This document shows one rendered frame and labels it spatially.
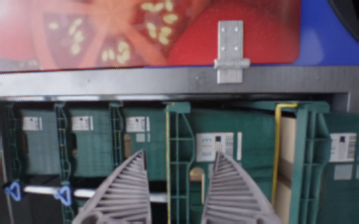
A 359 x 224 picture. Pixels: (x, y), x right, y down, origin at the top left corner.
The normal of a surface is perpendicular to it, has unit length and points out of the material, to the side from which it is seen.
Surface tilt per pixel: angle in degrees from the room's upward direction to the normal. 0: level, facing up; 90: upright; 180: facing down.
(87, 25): 90
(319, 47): 90
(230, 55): 90
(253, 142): 97
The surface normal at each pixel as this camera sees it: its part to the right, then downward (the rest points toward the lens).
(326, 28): -0.07, 0.07
